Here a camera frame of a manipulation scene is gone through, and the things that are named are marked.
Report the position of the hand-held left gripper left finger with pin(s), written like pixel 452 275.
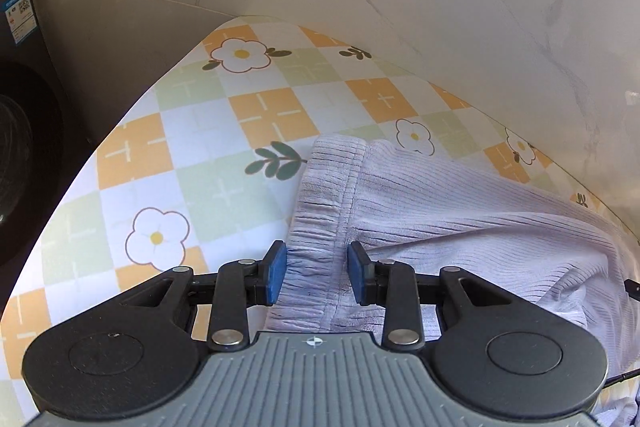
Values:
pixel 276 274

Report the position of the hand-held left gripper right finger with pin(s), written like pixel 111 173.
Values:
pixel 358 274

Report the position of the lavender ribbed pants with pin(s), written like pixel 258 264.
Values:
pixel 450 217

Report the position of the floral checkered tablecloth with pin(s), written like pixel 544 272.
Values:
pixel 200 132

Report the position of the grey front-load washing machine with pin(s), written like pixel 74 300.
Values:
pixel 30 132

